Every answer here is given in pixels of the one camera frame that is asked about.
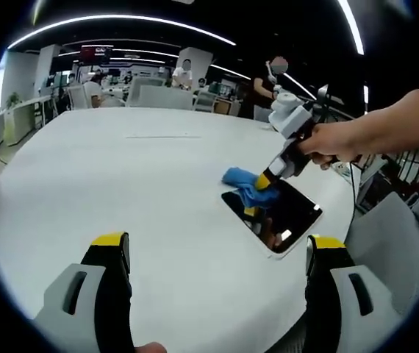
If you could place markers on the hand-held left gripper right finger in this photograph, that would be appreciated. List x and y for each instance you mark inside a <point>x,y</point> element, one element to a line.
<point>342,294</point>

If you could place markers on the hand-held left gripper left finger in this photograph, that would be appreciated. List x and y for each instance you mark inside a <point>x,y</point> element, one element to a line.
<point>84,290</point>

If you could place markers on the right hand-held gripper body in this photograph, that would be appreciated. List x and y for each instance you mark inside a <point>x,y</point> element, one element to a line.
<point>290,115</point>

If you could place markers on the blue cleaning cloth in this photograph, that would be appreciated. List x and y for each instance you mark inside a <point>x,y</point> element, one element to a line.
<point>242,180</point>

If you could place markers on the black tablet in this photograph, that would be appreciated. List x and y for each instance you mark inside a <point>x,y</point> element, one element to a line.
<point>290,217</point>

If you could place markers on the person's right hand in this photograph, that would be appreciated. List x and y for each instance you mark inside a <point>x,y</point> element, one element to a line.
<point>332,143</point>

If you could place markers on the person's left hand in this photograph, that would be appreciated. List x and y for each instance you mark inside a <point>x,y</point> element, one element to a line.
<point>150,348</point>

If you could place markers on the grey office chair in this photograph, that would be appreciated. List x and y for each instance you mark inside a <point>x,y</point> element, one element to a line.
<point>386,250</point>

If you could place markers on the white desk partition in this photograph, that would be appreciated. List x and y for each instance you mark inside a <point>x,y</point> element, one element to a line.
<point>165,98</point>

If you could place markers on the white side counter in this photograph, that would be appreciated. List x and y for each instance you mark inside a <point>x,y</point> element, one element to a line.
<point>18,117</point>

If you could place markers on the green potted plant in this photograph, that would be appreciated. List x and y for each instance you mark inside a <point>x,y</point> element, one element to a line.
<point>13,100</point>

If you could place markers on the red wall screen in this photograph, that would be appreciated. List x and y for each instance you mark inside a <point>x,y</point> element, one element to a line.
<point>97,51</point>

